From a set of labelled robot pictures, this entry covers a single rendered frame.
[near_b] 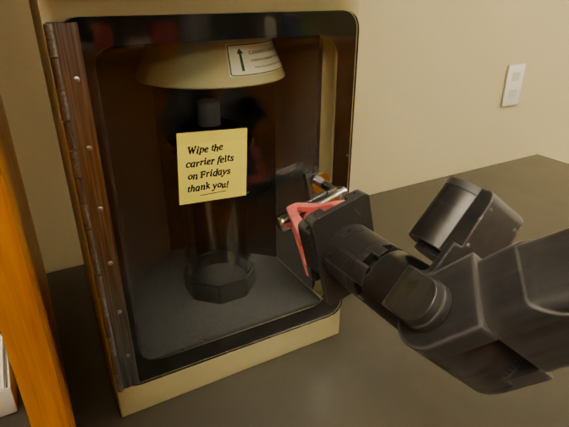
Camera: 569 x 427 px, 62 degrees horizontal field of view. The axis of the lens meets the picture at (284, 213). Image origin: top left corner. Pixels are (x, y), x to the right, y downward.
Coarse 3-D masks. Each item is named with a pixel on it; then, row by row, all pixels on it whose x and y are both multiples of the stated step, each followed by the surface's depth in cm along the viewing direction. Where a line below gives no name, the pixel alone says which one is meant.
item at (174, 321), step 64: (128, 64) 42; (192, 64) 45; (256, 64) 48; (320, 64) 51; (128, 128) 44; (192, 128) 47; (256, 128) 50; (320, 128) 54; (128, 192) 46; (256, 192) 53; (320, 192) 58; (128, 256) 49; (192, 256) 53; (256, 256) 57; (192, 320) 56; (256, 320) 61
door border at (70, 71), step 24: (72, 24) 39; (72, 48) 39; (72, 72) 40; (72, 96) 41; (72, 120) 41; (72, 144) 42; (96, 144) 43; (96, 168) 44; (96, 192) 45; (96, 216) 46; (96, 240) 46; (120, 288) 50; (120, 312) 51; (120, 336) 52; (120, 360) 53
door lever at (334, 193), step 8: (320, 176) 57; (328, 176) 57; (312, 184) 57; (320, 184) 56; (328, 184) 55; (328, 192) 53; (336, 192) 53; (344, 192) 53; (312, 200) 53; (320, 200) 52; (328, 200) 52; (336, 200) 53; (280, 216) 51; (288, 216) 51; (304, 216) 52; (280, 224) 51; (288, 224) 51
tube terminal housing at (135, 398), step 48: (48, 0) 38; (96, 0) 40; (144, 0) 42; (192, 0) 44; (240, 0) 46; (288, 0) 48; (336, 0) 51; (96, 288) 50; (288, 336) 67; (144, 384) 57; (192, 384) 61
